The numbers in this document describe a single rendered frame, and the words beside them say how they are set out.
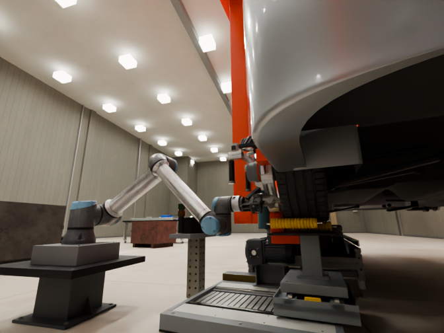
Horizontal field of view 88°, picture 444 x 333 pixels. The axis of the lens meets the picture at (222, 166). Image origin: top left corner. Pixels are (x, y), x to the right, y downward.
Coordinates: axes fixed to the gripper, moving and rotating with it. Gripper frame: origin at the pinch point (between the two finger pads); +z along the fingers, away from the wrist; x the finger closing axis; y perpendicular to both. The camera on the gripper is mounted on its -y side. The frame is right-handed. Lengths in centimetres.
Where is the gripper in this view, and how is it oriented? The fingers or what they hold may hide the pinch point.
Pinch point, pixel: (277, 199)
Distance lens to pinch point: 128.2
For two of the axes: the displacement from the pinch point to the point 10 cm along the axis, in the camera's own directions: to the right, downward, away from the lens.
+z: 9.2, -1.1, -3.8
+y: -2.7, 5.2, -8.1
